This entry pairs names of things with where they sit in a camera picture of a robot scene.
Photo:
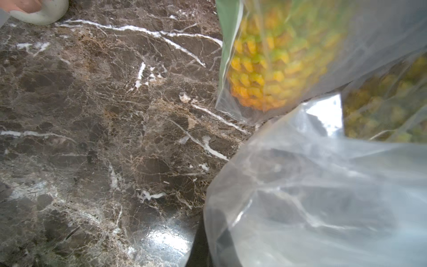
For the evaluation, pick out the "pineapple in green bag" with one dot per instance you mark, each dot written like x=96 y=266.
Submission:
x=283 y=48

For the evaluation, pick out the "pineapple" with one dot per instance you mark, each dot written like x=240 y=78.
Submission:
x=283 y=48
x=387 y=103

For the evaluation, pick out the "clear zip bag white seal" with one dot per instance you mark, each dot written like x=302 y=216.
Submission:
x=301 y=194

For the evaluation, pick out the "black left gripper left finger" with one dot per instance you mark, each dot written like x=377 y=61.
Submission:
x=200 y=252

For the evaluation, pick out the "clear zip bag green seal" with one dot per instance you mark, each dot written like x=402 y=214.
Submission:
x=379 y=32

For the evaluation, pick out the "pink ceramic mug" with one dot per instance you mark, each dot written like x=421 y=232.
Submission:
x=37 y=12

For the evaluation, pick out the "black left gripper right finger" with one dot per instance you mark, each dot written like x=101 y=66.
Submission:
x=226 y=252

